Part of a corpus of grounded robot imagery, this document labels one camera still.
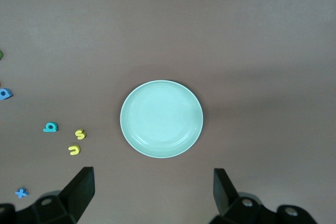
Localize blue letter g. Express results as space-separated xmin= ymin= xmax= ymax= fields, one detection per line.
xmin=0 ymin=88 xmax=13 ymax=101

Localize brown table cover sheet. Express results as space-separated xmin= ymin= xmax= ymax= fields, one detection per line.
xmin=0 ymin=0 xmax=336 ymax=224

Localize blue letter x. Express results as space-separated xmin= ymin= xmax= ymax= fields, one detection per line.
xmin=15 ymin=187 xmax=29 ymax=199

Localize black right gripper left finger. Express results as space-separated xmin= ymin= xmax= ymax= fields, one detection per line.
xmin=15 ymin=166 xmax=95 ymax=224

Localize teal letter b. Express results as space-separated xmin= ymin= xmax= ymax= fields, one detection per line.
xmin=43 ymin=122 xmax=59 ymax=133

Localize yellow letter u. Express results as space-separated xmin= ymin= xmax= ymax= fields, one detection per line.
xmin=68 ymin=144 xmax=81 ymax=156

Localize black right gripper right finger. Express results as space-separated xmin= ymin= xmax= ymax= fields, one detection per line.
xmin=208 ymin=168 xmax=279 ymax=224

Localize green plate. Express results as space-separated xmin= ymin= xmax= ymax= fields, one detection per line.
xmin=120 ymin=79 xmax=204 ymax=159

